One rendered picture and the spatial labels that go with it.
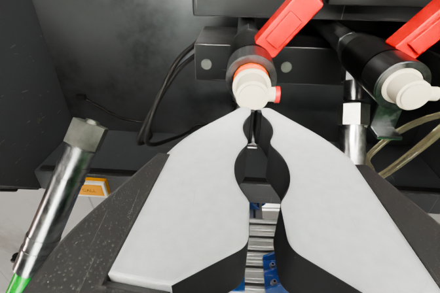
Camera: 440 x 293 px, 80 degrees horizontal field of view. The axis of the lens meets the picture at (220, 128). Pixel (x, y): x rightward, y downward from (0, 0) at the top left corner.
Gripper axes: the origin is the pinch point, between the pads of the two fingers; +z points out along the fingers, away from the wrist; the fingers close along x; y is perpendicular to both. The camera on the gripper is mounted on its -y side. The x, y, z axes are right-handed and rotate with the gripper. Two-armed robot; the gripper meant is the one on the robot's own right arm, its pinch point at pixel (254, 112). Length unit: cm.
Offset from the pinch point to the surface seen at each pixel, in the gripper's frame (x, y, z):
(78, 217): -113, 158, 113
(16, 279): -12.8, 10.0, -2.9
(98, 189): -20.6, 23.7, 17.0
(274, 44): 1.2, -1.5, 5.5
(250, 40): -0.1, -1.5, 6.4
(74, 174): -10.1, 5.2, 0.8
